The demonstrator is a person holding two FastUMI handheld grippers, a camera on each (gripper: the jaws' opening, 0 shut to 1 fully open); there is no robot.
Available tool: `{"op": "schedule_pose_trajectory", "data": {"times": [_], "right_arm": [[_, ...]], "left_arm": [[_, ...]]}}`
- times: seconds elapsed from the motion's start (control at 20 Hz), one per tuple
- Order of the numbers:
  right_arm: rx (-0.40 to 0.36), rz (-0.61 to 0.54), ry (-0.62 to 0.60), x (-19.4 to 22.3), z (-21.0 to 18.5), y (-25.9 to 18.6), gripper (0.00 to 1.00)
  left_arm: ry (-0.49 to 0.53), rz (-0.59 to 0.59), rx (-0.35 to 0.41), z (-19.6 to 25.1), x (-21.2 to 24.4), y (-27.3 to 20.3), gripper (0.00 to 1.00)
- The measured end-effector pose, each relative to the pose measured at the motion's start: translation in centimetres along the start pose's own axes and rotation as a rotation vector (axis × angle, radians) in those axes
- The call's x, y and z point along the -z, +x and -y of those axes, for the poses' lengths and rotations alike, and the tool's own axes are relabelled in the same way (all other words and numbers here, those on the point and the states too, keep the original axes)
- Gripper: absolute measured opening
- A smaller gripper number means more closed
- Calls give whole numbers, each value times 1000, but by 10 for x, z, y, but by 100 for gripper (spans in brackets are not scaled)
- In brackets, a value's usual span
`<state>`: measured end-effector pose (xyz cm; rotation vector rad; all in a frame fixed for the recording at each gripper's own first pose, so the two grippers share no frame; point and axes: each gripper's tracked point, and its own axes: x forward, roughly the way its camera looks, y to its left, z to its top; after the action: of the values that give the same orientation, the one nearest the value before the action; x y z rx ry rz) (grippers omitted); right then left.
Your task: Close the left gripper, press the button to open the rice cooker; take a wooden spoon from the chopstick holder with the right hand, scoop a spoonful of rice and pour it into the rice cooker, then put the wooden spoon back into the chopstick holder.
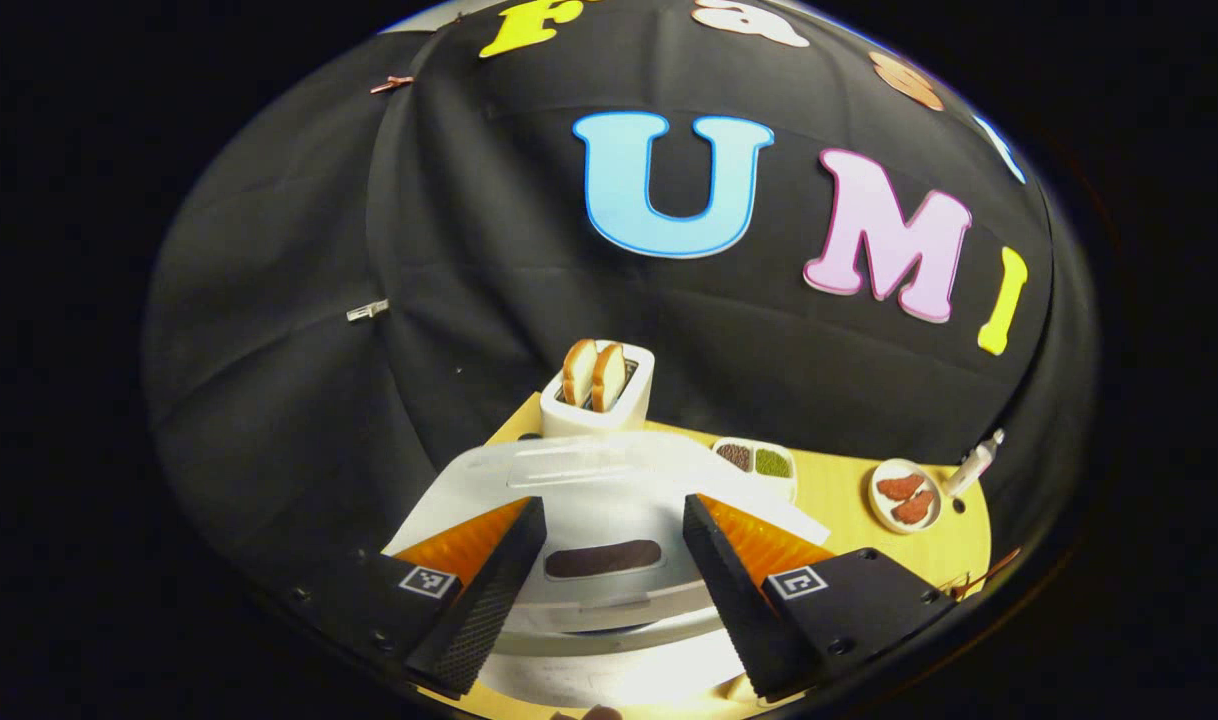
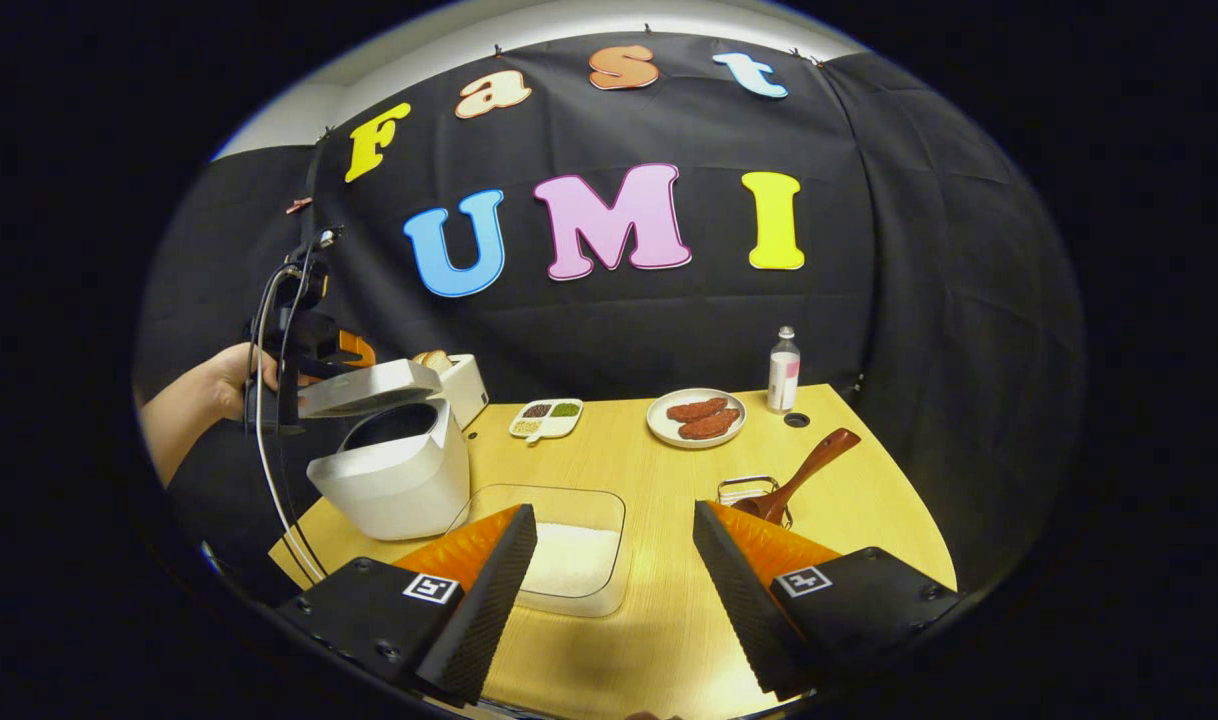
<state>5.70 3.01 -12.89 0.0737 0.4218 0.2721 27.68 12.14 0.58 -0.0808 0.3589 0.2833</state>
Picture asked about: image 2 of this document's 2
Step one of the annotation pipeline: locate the white toaster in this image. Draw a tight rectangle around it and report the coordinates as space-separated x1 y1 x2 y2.
414 350 490 433

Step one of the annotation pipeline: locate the white divided grain dish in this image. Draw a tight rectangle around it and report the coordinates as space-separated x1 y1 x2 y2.
508 398 584 445

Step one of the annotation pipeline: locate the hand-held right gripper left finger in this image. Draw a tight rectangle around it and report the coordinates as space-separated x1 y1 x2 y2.
272 503 538 706

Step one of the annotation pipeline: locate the clear bottle pink label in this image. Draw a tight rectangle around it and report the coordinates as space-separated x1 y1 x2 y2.
767 326 802 414

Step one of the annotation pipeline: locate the wire chopstick holder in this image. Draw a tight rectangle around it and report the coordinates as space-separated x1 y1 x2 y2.
716 475 795 531

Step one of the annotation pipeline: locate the black backdrop cloth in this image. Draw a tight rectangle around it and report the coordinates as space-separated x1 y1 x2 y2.
134 30 1088 601

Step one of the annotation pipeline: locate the white round plate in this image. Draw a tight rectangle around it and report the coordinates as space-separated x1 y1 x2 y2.
646 387 748 449

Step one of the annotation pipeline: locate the brown wooden spoon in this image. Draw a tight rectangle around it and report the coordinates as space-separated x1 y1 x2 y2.
731 428 862 524

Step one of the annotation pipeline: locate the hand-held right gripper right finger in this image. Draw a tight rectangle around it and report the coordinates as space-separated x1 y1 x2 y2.
691 500 963 701

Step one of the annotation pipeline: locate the white rice cooker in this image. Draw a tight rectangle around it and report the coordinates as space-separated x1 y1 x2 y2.
297 358 472 542

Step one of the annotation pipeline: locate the clear plastic box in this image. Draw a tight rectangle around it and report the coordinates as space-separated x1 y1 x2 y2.
444 484 630 619

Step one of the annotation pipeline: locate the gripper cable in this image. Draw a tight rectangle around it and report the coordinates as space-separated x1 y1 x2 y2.
252 228 342 586

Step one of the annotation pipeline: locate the white rice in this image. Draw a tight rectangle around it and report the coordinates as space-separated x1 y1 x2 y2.
517 522 620 599

